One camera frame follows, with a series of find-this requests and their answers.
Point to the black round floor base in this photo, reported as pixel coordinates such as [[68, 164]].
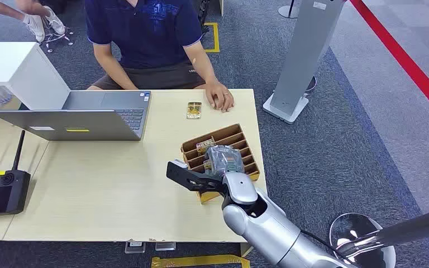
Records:
[[310, 84]]

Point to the yellow printed card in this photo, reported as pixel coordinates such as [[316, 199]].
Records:
[[194, 110], [204, 146]]

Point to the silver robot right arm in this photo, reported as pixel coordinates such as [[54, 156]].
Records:
[[270, 229]]

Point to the clear acrylic bracket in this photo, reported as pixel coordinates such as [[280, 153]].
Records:
[[165, 246], [135, 247]]

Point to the black controller with antennas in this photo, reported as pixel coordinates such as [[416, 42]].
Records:
[[0, 192]]

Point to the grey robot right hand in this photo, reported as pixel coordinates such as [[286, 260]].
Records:
[[225, 159]]

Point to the person's left hand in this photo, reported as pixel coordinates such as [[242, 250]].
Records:
[[219, 95]]

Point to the grey kiosk stand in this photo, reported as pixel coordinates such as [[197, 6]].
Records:
[[303, 55]]

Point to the office chair base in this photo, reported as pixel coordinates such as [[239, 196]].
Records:
[[57, 37]]

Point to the chrome stanchion post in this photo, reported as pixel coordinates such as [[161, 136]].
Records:
[[287, 11], [362, 240]]

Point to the grey laptop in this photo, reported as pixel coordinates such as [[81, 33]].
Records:
[[88, 124]]

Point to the person's left forearm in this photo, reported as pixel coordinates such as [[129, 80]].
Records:
[[204, 64]]

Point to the white cabinet box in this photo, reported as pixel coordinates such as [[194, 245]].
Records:
[[18, 74]]

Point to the person's right forearm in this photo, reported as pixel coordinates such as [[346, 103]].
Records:
[[112, 70]]

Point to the brown cardboard card holder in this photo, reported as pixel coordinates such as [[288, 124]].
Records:
[[233, 138]]

